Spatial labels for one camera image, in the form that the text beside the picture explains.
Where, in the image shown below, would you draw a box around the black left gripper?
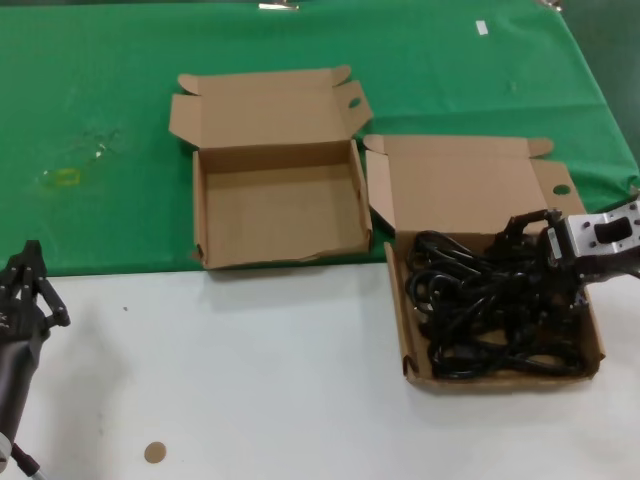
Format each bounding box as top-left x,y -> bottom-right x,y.
0,240 -> 72,347

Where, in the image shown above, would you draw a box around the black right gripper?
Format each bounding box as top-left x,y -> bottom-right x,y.
497,208 -> 589,312

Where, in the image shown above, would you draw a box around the cardboard box with round-holed lid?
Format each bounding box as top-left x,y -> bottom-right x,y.
363,133 -> 607,395

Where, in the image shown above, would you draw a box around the cardboard box with slotted lid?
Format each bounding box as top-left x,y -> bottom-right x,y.
168,64 -> 375,271

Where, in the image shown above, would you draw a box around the green tablecloth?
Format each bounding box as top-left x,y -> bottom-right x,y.
0,0 -> 640,279

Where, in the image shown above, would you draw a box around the tangled black power cables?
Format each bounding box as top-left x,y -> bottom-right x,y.
405,229 -> 587,380

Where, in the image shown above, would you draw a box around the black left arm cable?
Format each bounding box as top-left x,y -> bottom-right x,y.
10,442 -> 47,480

